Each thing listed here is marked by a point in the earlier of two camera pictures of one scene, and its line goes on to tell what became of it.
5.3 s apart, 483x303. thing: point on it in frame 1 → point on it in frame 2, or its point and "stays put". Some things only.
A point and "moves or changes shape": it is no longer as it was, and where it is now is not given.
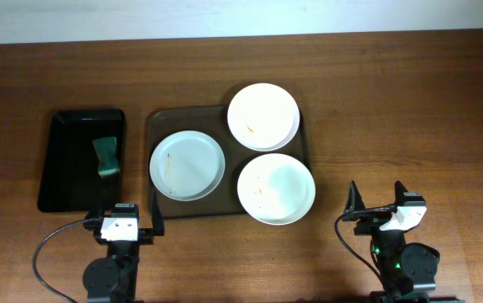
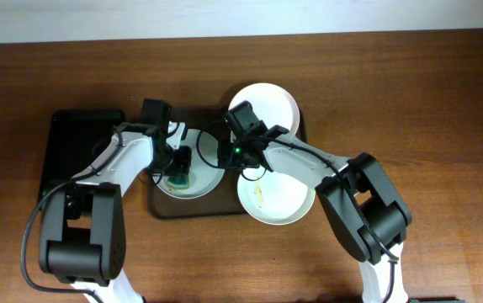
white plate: [276, 188] stays put
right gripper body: [370, 225] → [228, 156]
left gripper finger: [158, 225] → [185, 158]
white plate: [187, 165] stays put
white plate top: [263, 117] stays put
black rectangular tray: [70, 178] stays put
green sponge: [106, 155] moves or changes shape
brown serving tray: [223, 203] stays put
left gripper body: [147, 232] → [181, 164]
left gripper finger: [100, 204] → [176, 166]
